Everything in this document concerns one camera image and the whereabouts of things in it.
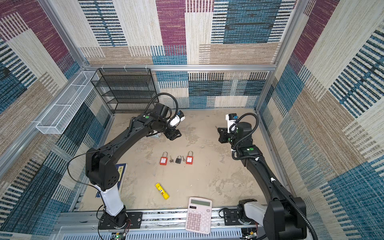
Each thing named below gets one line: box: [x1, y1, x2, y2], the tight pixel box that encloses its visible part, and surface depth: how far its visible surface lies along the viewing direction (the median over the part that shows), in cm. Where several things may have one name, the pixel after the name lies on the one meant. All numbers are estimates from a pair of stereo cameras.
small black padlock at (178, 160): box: [175, 155, 182, 164], surface depth 96 cm
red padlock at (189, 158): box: [186, 150, 194, 165], surface depth 94 cm
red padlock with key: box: [159, 151, 168, 166], surface depth 93 cm
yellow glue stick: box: [155, 183, 170, 200], surface depth 82 cm
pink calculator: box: [185, 197, 213, 235], surface depth 75 cm
